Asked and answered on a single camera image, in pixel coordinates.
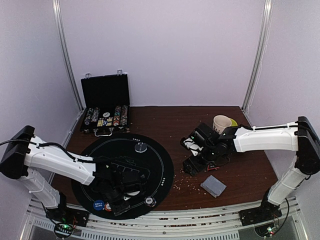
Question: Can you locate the lime green small bowl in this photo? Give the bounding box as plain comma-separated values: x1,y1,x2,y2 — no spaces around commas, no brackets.
230,118,238,127

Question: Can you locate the white dealer button in case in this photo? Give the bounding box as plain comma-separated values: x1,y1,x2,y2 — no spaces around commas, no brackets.
102,112,110,118

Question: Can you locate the red poker chip stack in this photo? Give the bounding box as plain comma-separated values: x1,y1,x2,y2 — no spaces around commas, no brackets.
104,202,112,212

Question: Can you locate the black round poker mat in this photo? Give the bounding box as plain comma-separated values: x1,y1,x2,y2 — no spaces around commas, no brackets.
71,133,174,220

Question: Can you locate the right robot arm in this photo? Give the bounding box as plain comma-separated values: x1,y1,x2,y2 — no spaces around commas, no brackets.
180,115,320,221

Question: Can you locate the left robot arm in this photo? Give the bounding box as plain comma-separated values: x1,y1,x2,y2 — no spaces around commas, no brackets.
0,125,146,222

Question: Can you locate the grey ridged card holder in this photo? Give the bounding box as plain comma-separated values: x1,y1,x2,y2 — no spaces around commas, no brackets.
200,175,227,198

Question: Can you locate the blue small blind button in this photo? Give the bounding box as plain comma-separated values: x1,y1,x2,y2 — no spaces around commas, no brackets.
92,199,105,211

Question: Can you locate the right aluminium frame post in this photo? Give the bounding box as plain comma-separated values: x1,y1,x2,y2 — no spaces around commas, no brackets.
242,0,274,115

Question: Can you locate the white floral ceramic mug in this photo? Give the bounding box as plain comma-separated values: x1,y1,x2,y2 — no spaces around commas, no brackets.
212,115,232,134

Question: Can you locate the black white poker chip stack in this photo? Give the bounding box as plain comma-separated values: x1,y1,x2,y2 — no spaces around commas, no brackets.
144,196,157,208

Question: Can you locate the red triangle all-in marker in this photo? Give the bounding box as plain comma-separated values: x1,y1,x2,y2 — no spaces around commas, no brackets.
205,164,221,172

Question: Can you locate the black poker chip case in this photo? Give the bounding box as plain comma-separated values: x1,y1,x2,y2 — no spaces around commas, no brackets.
80,73,130,137

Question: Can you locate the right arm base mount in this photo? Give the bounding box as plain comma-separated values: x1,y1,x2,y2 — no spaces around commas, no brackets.
239,207,283,226

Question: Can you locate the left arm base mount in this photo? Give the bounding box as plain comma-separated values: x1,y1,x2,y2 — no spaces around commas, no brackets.
44,207,90,227

